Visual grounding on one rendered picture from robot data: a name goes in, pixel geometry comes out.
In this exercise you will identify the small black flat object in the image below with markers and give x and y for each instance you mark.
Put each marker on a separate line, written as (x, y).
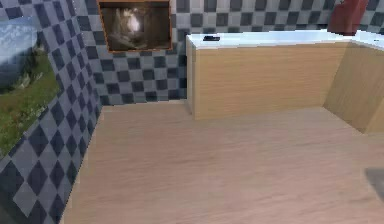
(211, 38)

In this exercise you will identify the wooden counter with white top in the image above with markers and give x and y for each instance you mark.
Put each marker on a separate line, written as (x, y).
(263, 76)
(358, 86)

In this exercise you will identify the brown framed dark picture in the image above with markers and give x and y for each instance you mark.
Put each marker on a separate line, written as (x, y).
(135, 25)

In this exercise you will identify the landscape window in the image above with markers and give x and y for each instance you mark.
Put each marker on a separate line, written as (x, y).
(21, 90)

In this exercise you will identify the red object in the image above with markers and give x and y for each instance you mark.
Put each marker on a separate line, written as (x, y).
(346, 16)

